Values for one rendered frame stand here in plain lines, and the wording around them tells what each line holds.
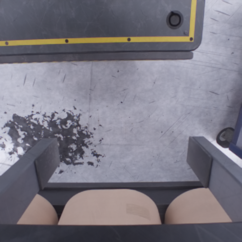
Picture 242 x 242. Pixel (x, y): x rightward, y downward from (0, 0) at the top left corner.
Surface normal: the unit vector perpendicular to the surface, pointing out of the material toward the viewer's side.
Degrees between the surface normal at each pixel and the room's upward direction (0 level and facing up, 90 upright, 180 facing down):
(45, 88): 0
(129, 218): 90
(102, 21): 0
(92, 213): 90
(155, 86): 0
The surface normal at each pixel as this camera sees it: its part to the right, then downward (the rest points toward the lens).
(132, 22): 0.00, 0.29
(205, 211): -0.35, -0.90
